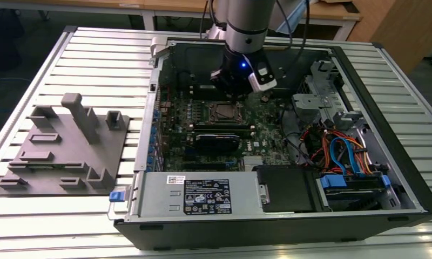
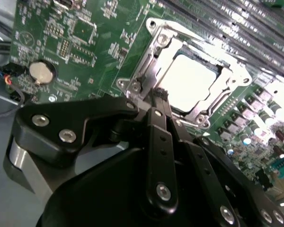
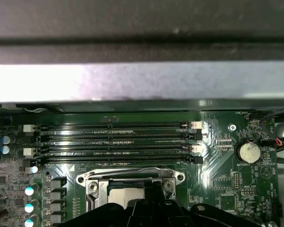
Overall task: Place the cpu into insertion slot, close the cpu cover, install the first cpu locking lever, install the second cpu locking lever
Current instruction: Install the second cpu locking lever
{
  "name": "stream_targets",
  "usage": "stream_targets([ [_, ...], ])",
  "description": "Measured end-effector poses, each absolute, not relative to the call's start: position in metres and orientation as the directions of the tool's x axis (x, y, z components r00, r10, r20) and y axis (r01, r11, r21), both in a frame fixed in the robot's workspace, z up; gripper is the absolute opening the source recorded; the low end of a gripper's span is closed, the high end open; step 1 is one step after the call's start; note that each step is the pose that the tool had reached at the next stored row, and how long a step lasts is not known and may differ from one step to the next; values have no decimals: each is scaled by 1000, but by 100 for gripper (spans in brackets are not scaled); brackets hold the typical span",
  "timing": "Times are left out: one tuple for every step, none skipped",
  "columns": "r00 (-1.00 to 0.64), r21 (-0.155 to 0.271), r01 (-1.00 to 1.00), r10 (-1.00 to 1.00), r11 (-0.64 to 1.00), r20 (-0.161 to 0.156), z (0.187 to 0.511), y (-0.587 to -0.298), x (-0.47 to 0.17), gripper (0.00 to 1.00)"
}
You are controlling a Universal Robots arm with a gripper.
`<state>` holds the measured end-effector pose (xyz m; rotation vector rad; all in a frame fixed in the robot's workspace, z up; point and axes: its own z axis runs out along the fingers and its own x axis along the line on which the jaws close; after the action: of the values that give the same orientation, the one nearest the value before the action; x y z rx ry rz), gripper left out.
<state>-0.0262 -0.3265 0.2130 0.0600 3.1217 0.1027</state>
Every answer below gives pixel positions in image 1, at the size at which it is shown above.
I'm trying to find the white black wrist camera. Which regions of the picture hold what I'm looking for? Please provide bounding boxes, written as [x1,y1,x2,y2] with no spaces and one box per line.
[246,55,278,93]

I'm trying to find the wooden cabinet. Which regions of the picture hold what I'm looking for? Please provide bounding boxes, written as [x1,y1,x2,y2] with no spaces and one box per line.
[346,0,432,75]

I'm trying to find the metal socket cover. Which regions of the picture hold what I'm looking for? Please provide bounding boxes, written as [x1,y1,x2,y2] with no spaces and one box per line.
[211,104,239,119]

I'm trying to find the black RAM slot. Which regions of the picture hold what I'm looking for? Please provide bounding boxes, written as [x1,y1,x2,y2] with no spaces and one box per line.
[193,121,254,126]

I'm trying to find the wooden desk white frame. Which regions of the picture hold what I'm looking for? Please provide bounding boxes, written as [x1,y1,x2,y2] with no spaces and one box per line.
[0,0,146,30]
[129,0,362,41]

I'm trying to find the silver chipset heatsink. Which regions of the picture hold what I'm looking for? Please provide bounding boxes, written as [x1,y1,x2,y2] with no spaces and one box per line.
[242,155,265,167]

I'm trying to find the black PC case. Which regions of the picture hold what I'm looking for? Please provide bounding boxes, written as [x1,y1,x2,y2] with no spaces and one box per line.
[106,36,432,251]

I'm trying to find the grey parts rack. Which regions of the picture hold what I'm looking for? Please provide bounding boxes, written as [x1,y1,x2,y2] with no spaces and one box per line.
[0,92,130,195]

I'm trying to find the orange yellow power wires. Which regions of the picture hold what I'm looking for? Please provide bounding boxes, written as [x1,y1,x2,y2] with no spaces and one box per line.
[309,128,381,175]

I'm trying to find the blue wire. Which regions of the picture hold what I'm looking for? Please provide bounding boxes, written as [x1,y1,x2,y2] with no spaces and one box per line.
[327,137,363,178]

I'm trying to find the black plastic drive box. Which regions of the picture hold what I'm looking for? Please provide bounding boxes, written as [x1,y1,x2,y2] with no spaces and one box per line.
[251,164,326,214]

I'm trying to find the hard disk in blue carrier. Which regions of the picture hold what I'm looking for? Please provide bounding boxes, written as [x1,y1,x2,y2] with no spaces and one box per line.
[318,172,392,213]

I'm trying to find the CPU socket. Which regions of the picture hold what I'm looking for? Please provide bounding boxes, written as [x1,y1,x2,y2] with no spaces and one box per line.
[207,101,246,124]

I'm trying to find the green motherboard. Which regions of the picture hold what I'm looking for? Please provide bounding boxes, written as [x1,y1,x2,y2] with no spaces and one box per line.
[157,87,302,173]

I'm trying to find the blue case latch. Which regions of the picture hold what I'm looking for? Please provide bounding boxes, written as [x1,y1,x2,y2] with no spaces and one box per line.
[107,190,125,203]

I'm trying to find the silver power supply unit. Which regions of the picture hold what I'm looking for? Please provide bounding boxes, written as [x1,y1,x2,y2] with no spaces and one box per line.
[127,171,270,218]

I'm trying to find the graphics card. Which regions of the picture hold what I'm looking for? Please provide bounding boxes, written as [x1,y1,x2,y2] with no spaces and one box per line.
[193,133,241,154]

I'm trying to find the grey case latch handle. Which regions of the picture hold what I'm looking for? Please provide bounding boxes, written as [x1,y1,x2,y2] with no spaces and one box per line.
[149,36,169,67]

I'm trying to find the silver metal drive cage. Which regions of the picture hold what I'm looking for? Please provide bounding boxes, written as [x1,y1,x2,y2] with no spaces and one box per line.
[290,60,370,133]

